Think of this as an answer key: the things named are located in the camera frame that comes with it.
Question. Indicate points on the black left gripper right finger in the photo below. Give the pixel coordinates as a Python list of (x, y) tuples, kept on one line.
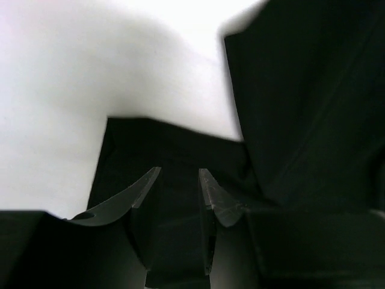
[(292, 249)]

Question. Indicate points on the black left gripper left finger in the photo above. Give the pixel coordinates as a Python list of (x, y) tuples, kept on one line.
[(92, 250)]

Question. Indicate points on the black shorts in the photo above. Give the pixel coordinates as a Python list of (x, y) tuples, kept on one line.
[(308, 83)]

